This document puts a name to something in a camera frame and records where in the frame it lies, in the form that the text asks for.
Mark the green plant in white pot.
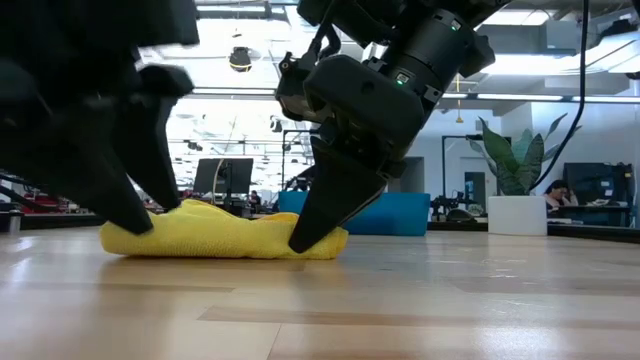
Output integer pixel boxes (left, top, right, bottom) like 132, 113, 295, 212
468, 113, 584, 237

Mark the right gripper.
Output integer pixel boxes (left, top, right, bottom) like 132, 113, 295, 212
287, 52, 427, 256

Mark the background monitor on stand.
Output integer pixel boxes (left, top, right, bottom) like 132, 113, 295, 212
193, 157, 255, 211

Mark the black hanging cable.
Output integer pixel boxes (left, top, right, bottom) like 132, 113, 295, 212
528, 0, 591, 192

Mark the dark background machinery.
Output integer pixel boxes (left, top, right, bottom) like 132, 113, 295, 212
429, 192, 484, 221

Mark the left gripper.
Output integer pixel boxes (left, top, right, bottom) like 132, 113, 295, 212
0, 58, 196, 236

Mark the black ceiling dome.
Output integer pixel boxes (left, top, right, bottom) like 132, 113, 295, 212
228, 45, 253, 74

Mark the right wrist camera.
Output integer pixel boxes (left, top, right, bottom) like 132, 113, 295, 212
274, 49, 335, 125

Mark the yellow ceiling pendant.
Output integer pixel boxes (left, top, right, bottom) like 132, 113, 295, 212
453, 74, 465, 125

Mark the red background equipment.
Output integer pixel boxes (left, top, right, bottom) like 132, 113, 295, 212
22, 187, 66, 214

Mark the black metal frame stand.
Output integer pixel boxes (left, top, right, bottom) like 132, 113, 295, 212
281, 128, 316, 191
440, 133, 484, 199

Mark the long ceiling light strip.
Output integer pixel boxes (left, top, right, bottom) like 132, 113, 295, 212
192, 86, 281, 97
442, 92, 640, 105

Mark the yellow microfiber towel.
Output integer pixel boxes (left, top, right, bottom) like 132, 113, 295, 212
98, 198, 350, 261

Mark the black background cabinet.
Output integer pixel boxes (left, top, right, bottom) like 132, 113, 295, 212
562, 162, 636, 229

